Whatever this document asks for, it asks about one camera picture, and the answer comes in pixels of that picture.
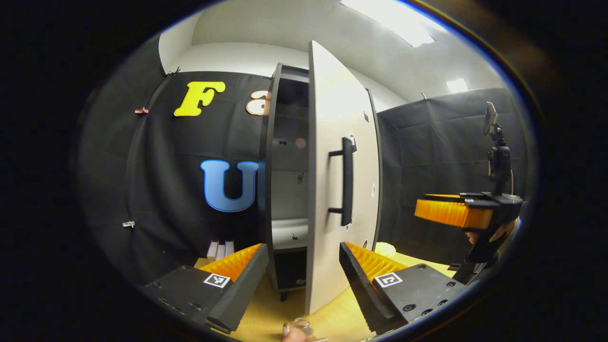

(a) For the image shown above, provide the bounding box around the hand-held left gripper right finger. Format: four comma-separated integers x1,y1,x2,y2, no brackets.
339,240,469,336

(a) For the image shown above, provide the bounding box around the white cabinet shelf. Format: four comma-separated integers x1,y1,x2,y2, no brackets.
272,218,309,248

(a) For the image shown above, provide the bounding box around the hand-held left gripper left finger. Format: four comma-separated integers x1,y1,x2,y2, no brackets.
142,243,270,334

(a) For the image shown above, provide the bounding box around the black backdrop cloth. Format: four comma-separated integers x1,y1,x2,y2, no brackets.
78,36,537,285

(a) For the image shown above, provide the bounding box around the black cabinet door handle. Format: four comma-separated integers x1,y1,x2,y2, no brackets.
328,136,358,227

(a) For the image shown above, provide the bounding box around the grey cabinet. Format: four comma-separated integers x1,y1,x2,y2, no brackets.
258,63,384,303

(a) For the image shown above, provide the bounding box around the long ceiling light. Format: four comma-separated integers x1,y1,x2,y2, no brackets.
340,0,447,48

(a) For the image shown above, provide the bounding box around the clear plastic bottle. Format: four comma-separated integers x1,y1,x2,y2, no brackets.
282,317,328,342

